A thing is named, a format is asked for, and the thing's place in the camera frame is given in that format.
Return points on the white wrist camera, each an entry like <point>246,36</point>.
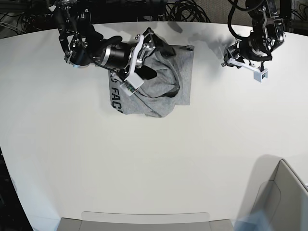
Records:
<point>260,72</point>
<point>141,51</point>

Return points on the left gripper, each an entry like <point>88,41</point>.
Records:
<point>244,51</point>

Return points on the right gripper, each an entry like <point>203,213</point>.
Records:
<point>117,55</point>

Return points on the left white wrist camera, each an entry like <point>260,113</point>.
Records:
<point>260,72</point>

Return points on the grey tray front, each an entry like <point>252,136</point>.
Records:
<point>101,221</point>

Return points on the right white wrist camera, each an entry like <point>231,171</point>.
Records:
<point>141,51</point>

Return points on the grey T-shirt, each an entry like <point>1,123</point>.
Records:
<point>157,97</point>

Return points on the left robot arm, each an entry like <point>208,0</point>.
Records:
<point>266,36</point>

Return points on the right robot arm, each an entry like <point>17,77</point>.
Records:
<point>83,45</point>

